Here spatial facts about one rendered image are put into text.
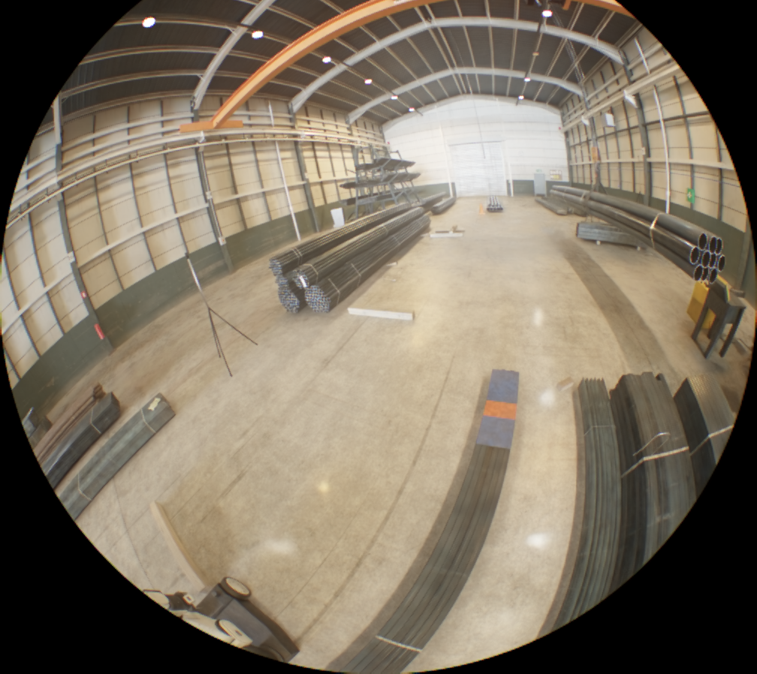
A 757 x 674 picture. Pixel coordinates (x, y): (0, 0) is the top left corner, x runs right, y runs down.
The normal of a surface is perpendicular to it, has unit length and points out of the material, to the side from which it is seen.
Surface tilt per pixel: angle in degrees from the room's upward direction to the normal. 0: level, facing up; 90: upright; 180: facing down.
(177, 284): 90
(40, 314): 90
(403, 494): 0
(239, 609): 0
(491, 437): 0
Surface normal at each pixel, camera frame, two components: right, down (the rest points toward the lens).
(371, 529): -0.18, -0.88
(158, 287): 0.88, 0.05
